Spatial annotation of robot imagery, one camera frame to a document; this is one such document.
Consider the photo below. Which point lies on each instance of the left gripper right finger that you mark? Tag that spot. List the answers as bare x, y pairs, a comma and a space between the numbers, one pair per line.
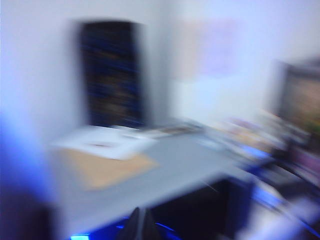
152, 232

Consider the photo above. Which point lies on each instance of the black glass microwave door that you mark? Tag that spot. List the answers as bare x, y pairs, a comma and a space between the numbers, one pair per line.
190, 207

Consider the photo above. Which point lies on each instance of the silver black microwave oven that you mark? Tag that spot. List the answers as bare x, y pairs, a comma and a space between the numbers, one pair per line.
180, 162

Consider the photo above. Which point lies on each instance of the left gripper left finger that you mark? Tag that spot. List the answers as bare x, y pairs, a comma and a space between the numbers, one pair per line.
135, 230

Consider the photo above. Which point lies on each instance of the black white bagged item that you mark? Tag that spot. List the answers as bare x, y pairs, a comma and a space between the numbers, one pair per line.
172, 130

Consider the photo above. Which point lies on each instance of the brown paper envelope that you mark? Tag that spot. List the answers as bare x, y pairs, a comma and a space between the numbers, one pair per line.
112, 167

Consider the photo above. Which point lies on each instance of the large white paper sheet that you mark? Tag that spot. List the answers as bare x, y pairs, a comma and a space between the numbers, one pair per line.
110, 142

